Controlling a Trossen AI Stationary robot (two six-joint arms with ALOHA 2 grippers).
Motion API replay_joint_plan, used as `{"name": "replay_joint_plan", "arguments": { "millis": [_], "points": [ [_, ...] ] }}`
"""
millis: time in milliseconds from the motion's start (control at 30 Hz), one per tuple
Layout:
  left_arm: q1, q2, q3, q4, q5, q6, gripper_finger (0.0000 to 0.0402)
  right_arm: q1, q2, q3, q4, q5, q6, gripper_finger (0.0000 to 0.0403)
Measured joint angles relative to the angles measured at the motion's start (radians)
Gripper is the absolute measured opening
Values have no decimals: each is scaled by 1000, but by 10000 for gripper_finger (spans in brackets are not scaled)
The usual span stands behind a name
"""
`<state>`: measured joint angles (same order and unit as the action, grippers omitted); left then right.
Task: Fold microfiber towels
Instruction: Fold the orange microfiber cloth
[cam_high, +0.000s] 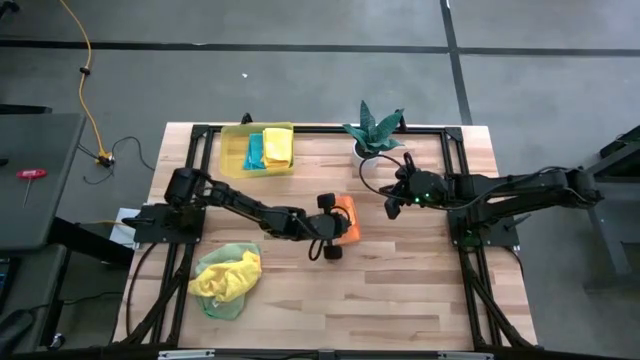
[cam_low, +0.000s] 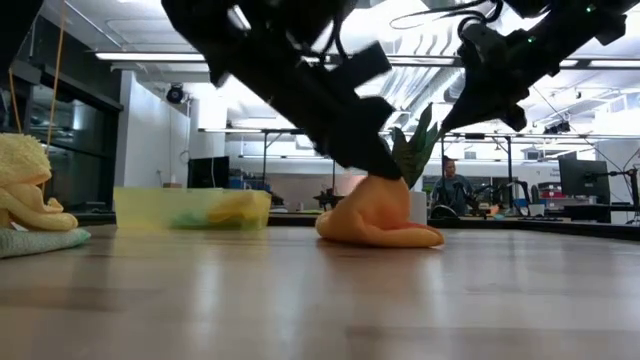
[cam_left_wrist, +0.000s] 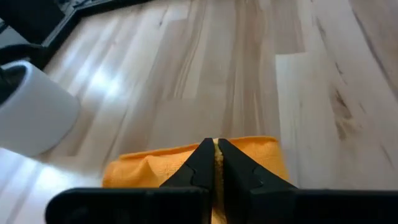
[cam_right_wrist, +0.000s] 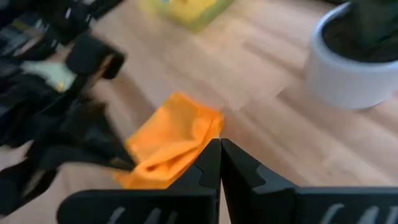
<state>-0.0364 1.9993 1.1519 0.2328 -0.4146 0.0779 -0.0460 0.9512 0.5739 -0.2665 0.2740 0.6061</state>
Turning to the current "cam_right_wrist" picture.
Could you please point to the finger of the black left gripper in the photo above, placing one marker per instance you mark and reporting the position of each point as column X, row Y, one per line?
column 102, row 152
column 110, row 124

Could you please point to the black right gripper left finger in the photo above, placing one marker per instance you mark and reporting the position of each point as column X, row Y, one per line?
column 171, row 205

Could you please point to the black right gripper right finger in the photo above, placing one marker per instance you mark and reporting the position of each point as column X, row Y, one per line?
column 295, row 205

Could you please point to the orange microfiber towel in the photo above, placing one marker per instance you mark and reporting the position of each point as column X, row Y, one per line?
column 174, row 133

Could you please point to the yellow microfiber towel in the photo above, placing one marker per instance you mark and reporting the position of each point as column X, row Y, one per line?
column 189, row 7

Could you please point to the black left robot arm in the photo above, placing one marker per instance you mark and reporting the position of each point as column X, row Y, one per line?
column 31, row 18

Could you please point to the white round plant pot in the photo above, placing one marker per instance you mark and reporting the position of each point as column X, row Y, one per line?
column 342, row 87

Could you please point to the yellow translucent plastic bin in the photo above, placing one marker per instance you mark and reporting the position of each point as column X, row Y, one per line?
column 214, row 17

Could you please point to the green snake plant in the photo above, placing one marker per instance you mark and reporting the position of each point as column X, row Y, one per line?
column 367, row 31

